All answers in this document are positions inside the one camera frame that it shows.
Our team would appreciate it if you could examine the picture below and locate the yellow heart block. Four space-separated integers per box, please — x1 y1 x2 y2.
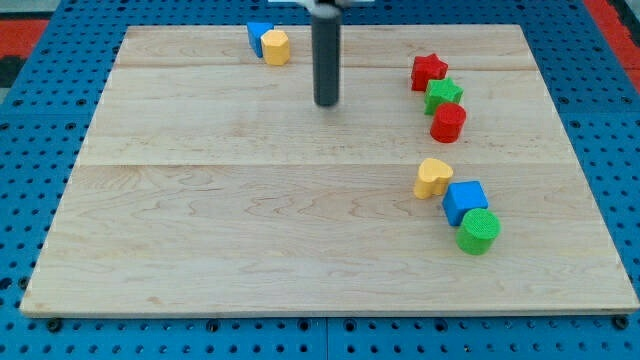
413 158 454 199

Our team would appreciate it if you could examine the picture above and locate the yellow hexagon block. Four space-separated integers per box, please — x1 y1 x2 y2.
261 29 290 66

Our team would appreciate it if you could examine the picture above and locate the light wooden board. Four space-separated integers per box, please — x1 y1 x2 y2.
20 25 639 319

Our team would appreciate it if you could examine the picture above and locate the blue cube block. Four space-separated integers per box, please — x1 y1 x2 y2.
442 180 489 226

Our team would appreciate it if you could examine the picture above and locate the red cylinder block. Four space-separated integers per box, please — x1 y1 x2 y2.
430 102 467 143

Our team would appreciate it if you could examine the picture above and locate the green star block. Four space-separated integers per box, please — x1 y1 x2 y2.
424 77 464 115

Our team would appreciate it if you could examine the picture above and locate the red star block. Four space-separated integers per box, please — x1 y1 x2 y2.
411 53 448 92

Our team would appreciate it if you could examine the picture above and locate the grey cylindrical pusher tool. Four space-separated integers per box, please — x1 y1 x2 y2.
309 1 342 107

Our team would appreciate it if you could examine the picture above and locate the blue triangle block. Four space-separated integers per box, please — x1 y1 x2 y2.
246 22 274 58

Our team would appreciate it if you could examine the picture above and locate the green cylinder block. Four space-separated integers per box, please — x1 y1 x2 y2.
456 208 501 255

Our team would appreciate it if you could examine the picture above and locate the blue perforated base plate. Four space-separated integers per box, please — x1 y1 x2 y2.
1 0 639 359

